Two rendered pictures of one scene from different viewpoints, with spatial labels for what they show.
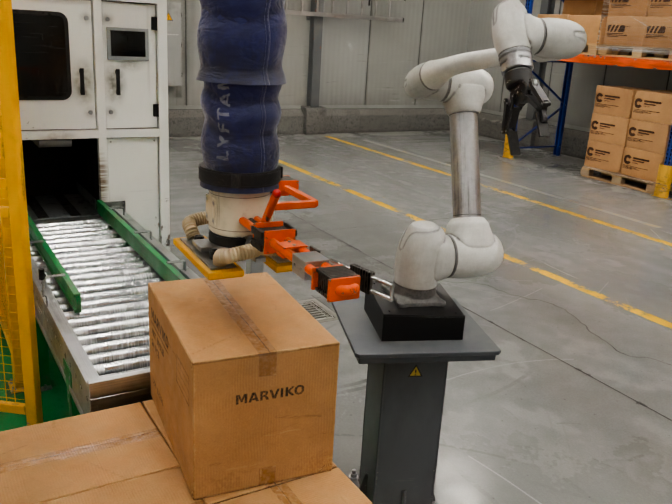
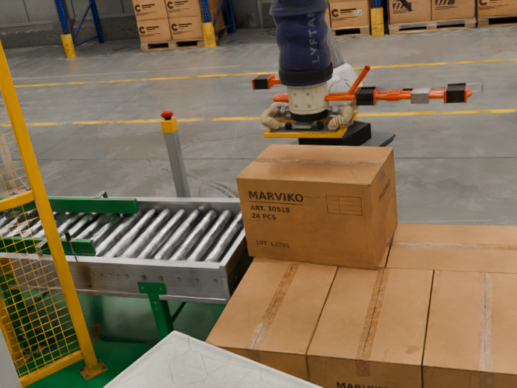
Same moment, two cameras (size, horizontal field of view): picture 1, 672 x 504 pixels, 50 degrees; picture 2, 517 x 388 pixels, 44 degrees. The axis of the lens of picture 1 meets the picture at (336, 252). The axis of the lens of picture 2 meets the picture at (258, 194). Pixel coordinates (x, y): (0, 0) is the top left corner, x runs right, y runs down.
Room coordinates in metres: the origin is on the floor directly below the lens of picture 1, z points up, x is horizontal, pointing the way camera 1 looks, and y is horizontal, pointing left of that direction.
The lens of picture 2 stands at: (0.03, 2.08, 2.01)
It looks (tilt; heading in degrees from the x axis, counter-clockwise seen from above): 24 degrees down; 323
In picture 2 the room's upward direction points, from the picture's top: 9 degrees counter-clockwise
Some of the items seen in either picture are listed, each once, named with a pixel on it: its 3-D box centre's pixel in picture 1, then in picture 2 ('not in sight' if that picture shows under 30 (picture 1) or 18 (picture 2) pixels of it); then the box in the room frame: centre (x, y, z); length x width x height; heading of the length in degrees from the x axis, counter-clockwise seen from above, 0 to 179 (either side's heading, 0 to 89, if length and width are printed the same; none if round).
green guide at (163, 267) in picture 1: (141, 239); (21, 200); (3.70, 1.05, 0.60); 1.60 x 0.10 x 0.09; 32
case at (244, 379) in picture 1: (235, 371); (320, 202); (1.95, 0.28, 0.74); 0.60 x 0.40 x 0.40; 25
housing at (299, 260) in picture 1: (310, 265); (420, 95); (1.55, 0.06, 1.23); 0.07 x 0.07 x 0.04; 29
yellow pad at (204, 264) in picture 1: (206, 251); (304, 128); (1.91, 0.36, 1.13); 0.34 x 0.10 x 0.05; 29
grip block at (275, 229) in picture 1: (273, 237); (366, 95); (1.74, 0.16, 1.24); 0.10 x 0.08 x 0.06; 119
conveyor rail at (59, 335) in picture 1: (37, 293); (12, 271); (3.09, 1.37, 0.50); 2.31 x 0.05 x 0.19; 32
